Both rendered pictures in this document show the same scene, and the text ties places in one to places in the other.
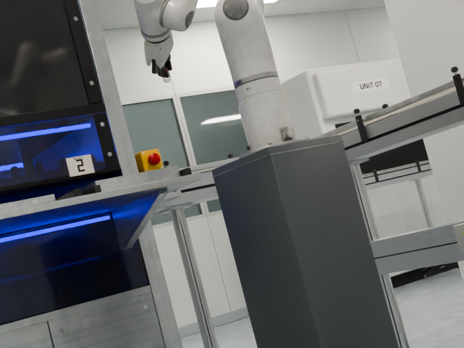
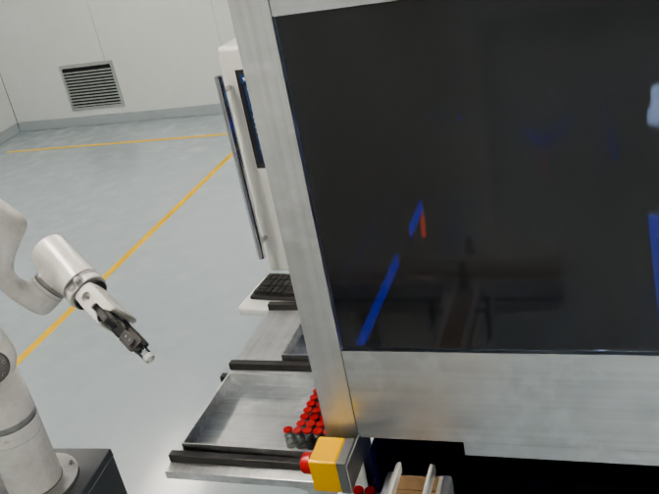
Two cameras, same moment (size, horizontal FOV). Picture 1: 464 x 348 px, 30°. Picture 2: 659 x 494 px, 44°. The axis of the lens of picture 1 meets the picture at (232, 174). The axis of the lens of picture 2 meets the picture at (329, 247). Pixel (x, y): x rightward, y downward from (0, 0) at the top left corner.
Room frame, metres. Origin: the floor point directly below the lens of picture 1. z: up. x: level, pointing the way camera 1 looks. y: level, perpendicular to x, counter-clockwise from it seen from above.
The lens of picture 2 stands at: (3.88, -0.37, 2.00)
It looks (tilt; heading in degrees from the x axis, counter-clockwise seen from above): 26 degrees down; 145
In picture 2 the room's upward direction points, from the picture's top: 11 degrees counter-clockwise
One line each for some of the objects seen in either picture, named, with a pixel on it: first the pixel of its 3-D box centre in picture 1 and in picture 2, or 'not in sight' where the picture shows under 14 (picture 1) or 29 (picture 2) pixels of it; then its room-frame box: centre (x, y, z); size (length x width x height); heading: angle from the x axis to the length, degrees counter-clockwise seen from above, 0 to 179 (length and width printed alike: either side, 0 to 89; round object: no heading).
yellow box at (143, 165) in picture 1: (148, 162); (333, 464); (2.86, 0.26, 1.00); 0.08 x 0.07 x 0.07; 33
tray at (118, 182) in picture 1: (115, 190); (275, 415); (2.53, 0.34, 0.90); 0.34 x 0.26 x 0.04; 33
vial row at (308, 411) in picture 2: not in sight; (311, 414); (2.61, 0.39, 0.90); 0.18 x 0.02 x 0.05; 122
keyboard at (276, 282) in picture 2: not in sight; (316, 286); (2.03, 0.86, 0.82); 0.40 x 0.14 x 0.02; 28
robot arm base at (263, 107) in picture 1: (266, 117); (23, 452); (2.24, -0.12, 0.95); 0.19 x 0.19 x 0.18
